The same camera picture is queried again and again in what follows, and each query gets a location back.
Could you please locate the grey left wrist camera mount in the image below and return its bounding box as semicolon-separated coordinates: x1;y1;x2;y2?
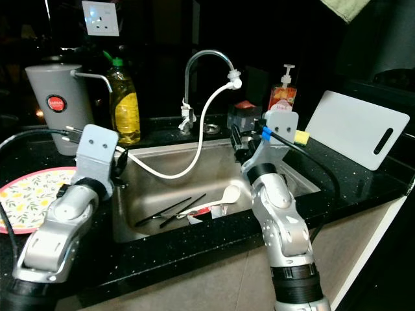
75;125;119;189

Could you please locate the white wall socket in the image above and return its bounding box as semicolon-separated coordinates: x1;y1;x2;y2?
82;0;120;38

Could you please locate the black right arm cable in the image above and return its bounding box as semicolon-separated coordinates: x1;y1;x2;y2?
259;120;341;242

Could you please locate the green hanging cloth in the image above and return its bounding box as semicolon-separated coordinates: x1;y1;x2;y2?
327;0;374;23

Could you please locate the clear container red lid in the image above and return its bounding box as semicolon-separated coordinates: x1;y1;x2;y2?
227;100;262;130

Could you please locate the white cutting board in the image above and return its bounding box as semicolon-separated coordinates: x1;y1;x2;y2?
305;90;410;172

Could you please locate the yellow dish soap bottle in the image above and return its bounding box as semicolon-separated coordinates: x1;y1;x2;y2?
104;51;142;146

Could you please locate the floral plate pink rim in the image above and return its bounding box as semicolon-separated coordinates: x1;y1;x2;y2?
0;167;77;235

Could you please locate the white soup spoon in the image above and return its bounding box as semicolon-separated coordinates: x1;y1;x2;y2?
191;185;241;214

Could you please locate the grey water filter jug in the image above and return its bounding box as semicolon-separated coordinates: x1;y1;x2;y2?
25;63;113;157

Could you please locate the chrome sink faucet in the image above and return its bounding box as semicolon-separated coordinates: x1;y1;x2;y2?
180;50;239;135

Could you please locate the peach hand soap pump bottle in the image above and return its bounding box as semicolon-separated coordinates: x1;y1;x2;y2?
268;63;298;112

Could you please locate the stainless steel sink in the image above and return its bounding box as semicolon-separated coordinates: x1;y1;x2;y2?
112;137;322;245

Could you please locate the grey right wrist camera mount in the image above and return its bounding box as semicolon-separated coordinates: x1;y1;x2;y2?
241;110;299;172

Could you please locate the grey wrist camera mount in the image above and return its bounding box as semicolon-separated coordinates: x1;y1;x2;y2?
241;110;299;172
75;125;119;189

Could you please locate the white faucet hose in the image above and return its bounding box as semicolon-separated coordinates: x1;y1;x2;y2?
117;71;242;180

